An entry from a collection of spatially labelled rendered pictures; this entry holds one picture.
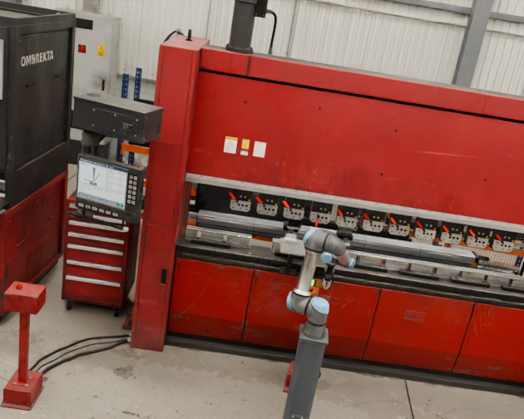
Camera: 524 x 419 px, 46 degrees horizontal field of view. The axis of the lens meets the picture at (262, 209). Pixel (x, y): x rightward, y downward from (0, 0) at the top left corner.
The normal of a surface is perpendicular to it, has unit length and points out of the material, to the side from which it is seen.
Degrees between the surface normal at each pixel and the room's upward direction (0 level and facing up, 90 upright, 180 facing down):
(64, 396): 0
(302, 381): 90
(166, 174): 90
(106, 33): 90
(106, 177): 90
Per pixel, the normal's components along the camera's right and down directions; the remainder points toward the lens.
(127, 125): -0.32, 0.28
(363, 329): -0.02, 0.34
